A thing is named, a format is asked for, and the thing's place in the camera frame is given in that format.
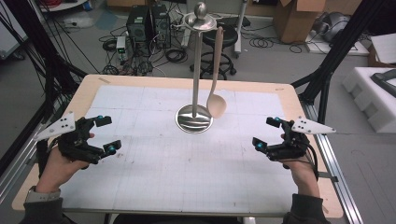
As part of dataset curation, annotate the black stool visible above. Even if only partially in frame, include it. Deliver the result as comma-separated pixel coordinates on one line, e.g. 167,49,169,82
189,22,239,81

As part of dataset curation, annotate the steel utensil stand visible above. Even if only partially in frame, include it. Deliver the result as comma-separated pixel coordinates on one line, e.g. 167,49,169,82
175,1,219,135

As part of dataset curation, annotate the aluminium rail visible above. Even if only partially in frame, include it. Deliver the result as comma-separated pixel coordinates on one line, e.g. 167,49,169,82
299,102,366,224
0,117,49,202

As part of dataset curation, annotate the grey wristwatch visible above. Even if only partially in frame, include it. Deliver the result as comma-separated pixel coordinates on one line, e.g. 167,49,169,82
25,185,62,203

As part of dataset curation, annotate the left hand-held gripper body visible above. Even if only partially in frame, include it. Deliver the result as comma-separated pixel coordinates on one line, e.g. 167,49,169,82
33,111,105,165

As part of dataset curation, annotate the white metal post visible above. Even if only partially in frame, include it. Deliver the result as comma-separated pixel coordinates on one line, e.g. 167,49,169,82
233,0,250,59

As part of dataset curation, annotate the round white table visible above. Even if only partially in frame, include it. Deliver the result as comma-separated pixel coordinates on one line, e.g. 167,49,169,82
37,0,91,13

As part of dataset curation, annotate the wooden spoon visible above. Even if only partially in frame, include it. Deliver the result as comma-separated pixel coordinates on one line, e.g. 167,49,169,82
205,25,228,119

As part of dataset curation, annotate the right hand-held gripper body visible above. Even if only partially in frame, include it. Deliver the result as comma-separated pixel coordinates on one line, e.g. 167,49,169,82
266,115,337,162

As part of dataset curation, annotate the tall cardboard box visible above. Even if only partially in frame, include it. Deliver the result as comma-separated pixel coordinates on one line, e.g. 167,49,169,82
273,0,329,45

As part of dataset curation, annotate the open low cardboard box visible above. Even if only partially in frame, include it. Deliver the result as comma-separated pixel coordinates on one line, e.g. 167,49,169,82
106,0,138,9

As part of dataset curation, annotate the red cable coil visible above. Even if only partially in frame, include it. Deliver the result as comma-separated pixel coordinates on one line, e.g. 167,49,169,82
39,0,64,8

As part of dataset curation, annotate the white foam block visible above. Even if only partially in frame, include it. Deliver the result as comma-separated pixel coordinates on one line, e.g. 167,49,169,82
341,66,396,135

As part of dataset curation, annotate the white electronic box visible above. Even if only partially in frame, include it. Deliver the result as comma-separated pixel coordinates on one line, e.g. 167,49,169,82
115,35,127,62

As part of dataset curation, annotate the white board panel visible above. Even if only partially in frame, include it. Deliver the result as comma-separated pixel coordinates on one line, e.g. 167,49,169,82
0,6,30,61

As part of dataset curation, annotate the white grid mat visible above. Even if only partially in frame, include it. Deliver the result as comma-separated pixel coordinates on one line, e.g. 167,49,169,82
60,85,299,213

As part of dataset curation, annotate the black computer tower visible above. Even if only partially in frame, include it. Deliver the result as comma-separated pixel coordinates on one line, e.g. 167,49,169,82
150,4,172,49
125,5,154,42

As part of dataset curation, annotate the grey round device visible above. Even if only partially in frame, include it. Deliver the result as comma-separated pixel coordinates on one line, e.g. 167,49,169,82
317,11,352,43

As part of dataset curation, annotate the black curved tool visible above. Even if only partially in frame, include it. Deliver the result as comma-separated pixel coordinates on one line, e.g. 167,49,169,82
370,68,396,98

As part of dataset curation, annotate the black cable coil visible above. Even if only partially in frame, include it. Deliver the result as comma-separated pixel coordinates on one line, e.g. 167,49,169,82
164,48,189,64
248,35,276,49
101,37,118,52

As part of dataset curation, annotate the person's right hand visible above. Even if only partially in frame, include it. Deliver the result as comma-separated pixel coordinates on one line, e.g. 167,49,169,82
279,133,321,199

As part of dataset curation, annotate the person's left hand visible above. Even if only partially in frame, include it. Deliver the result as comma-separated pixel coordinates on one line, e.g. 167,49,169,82
35,146,92,192

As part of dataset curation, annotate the white foam sheet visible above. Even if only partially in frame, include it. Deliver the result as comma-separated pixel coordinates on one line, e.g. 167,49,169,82
370,33,396,65

